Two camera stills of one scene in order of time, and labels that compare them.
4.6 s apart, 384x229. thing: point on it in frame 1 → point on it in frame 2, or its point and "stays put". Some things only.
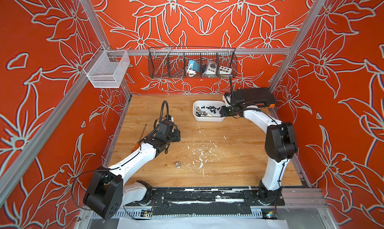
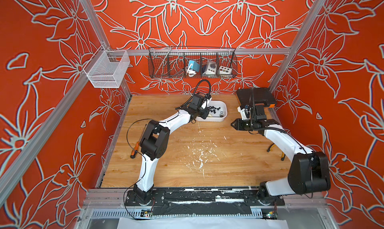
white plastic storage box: [207, 110] stays put
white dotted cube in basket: [225, 70] stays put
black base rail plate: [206, 197] stays put
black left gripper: [176, 133] → [206, 112]
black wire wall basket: [176, 62] stays put
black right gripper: [223, 113] → [238, 124]
